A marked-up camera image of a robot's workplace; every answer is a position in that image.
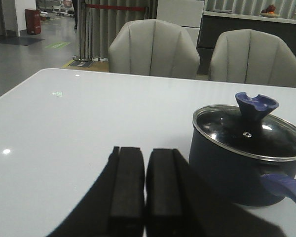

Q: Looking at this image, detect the dark blue saucepan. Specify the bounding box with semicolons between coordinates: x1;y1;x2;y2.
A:
188;105;296;210

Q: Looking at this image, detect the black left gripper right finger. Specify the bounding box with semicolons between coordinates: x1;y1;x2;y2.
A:
146;149;285;237

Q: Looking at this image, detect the grey upholstered chair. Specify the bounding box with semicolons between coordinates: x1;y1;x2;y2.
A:
208;29;296;88
108;19;200;79

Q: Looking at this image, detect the left grey upholstered chair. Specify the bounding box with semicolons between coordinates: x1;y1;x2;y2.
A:
108;19;200;79

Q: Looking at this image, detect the white cabinet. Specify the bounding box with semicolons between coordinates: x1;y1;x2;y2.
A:
156;0;205;47

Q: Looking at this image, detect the red trash bin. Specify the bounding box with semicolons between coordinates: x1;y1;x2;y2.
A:
25;9;41;35

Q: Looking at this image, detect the red barrier belt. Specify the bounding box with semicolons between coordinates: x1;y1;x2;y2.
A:
85;4;148;12

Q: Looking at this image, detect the dark counter sideboard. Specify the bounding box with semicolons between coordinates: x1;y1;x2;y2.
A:
197;11;296;75

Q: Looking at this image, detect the glass lid with blue knob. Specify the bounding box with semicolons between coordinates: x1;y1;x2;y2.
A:
190;92;296;162

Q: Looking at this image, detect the person in background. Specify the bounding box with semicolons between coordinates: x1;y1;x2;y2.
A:
72;0;78;29

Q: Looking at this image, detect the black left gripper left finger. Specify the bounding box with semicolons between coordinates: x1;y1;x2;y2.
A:
49;147;145;237

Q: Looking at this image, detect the right grey upholstered chair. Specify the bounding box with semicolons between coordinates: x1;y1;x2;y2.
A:
208;29;296;88

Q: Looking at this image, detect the fruit plate on counter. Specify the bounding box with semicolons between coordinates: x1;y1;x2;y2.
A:
260;4;279;18

